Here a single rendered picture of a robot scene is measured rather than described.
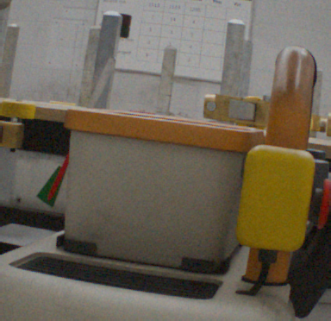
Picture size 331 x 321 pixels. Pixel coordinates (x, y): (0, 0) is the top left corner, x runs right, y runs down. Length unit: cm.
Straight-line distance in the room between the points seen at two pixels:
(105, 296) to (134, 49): 862
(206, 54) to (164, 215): 839
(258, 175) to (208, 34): 852
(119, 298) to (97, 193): 16
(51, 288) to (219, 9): 857
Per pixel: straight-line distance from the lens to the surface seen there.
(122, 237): 82
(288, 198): 69
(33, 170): 206
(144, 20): 929
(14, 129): 207
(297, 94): 75
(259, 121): 198
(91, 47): 316
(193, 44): 921
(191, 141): 80
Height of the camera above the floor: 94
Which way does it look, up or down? 3 degrees down
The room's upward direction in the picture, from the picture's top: 7 degrees clockwise
